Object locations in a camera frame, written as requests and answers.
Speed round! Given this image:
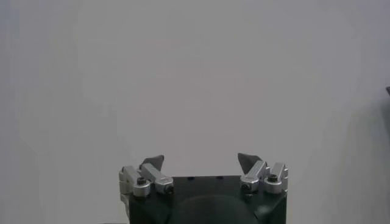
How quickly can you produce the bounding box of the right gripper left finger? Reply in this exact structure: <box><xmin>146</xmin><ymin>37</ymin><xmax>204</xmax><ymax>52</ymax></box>
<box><xmin>118</xmin><ymin>155</ymin><xmax>175</xmax><ymax>198</ymax></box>

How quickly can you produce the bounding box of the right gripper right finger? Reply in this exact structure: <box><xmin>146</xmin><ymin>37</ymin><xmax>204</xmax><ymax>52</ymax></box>
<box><xmin>237</xmin><ymin>152</ymin><xmax>289</xmax><ymax>195</ymax></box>

